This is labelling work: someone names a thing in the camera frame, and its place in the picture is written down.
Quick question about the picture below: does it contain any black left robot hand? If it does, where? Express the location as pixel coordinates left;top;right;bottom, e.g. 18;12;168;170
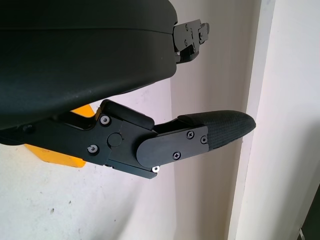
0;0;257;180

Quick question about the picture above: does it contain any yellow wooden cube block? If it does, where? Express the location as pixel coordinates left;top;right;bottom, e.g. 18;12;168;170
24;104;95;169

